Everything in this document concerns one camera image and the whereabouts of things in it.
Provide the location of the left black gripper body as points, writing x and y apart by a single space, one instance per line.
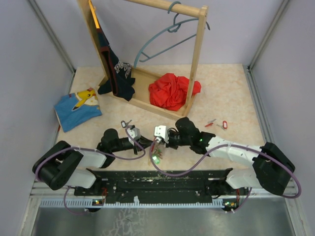
123 145

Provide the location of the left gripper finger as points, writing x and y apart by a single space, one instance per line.
143 146
145 141

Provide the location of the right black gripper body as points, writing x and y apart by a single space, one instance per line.
175 139

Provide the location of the grey key organiser plate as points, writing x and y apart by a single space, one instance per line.
154 151

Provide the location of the key with green tag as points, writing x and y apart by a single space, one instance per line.
156 159

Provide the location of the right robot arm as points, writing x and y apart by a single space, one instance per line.
267 166

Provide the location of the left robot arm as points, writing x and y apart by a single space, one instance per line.
67 165

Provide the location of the key with grey tag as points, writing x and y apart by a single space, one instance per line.
125 124

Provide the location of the key with red tag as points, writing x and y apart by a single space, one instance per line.
224 125

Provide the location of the red crumpled cloth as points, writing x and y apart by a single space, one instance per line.
169 92

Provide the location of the wooden clothes rack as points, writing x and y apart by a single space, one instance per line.
145 77

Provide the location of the blue Pikachu shirt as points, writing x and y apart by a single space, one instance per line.
76 108

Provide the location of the navy blue shirt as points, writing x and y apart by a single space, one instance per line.
119 79

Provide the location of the teal plastic hanger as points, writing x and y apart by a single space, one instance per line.
157 37

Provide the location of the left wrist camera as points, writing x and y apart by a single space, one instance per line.
133 133

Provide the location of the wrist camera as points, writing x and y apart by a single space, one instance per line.
133 133
161 134

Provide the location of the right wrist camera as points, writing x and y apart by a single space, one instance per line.
161 134

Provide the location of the key with red handle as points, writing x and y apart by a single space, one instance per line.
210 123

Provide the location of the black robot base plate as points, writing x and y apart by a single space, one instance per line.
152 187

